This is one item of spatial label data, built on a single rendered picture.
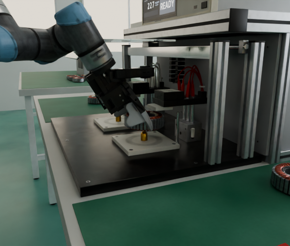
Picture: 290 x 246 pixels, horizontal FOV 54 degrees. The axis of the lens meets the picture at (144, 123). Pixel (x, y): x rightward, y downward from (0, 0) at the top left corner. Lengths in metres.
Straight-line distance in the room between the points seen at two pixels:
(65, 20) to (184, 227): 0.50
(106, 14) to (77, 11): 4.99
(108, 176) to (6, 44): 0.34
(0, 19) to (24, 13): 4.77
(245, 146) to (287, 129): 0.14
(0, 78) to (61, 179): 4.84
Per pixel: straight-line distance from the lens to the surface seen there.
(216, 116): 0.66
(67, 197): 0.61
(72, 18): 0.70
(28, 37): 0.70
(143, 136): 0.81
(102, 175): 0.63
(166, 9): 0.96
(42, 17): 5.48
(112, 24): 5.69
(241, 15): 0.66
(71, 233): 0.50
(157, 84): 1.05
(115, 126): 0.96
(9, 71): 5.46
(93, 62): 0.71
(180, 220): 0.52
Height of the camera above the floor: 1.03
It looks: 14 degrees down
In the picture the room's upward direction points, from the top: straight up
